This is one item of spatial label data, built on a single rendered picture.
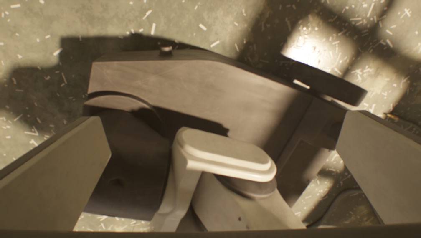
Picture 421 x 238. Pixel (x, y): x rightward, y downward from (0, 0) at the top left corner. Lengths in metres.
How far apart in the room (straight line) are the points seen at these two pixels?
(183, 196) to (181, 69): 0.24
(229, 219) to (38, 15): 0.62
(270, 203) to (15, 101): 0.70
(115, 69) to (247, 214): 0.35
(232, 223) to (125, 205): 0.17
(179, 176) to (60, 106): 0.47
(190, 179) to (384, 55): 0.77
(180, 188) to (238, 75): 0.26
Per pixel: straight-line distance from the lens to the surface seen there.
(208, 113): 0.48
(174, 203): 0.38
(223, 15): 0.61
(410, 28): 0.96
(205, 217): 0.44
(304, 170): 0.65
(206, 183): 0.41
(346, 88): 0.57
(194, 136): 0.38
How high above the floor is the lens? 0.59
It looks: 61 degrees down
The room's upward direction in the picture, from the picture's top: 160 degrees clockwise
